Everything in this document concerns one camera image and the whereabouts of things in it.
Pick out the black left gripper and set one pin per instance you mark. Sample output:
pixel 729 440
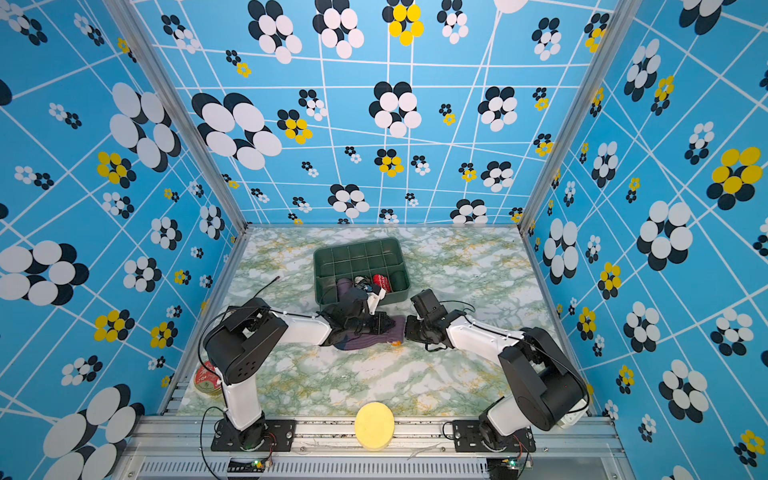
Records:
pixel 379 323

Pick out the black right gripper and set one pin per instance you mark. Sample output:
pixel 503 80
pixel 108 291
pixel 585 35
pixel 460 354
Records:
pixel 410 330

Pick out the purple teal sock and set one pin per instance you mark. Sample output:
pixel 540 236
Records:
pixel 394 336

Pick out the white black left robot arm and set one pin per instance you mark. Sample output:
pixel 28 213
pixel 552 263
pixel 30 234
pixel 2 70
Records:
pixel 239 345

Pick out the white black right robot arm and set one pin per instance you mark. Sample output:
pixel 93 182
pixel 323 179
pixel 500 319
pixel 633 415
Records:
pixel 546 390

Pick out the purple rolled sock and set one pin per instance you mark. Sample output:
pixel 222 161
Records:
pixel 343 286

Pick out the red rolled sock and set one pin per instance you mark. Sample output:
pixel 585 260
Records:
pixel 382 281

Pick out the green rolled sock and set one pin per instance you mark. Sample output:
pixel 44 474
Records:
pixel 399 281

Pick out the green compartment tray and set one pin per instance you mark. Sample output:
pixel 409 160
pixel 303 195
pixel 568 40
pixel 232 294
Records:
pixel 358 259

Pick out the yellow round sponge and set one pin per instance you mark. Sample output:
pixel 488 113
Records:
pixel 374 426

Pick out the red patterned round object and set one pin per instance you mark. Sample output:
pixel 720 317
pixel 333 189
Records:
pixel 206 381

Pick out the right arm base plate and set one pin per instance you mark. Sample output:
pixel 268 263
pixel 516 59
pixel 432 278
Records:
pixel 474 436

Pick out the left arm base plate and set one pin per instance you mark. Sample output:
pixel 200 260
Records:
pixel 263 436

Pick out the aluminium corner post left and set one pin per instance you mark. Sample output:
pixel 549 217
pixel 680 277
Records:
pixel 157 74

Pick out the aluminium corner post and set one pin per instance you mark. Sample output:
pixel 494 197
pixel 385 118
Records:
pixel 621 20
pixel 157 74

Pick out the aluminium corner post right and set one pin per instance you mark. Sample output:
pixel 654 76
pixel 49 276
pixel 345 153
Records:
pixel 621 20

